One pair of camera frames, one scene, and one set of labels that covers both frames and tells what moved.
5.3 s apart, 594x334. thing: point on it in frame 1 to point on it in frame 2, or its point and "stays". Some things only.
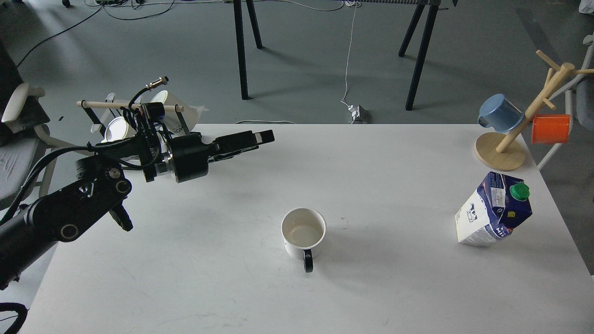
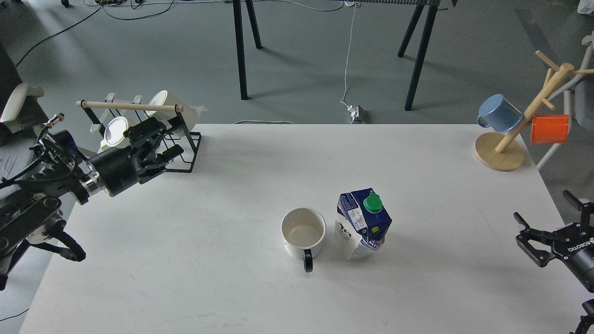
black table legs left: (237, 6) stays
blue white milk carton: (492, 212) to (361, 223)
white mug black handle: (303, 229) stays
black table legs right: (424, 45) stays
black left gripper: (189, 154) to (118, 168)
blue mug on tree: (497, 111) stays
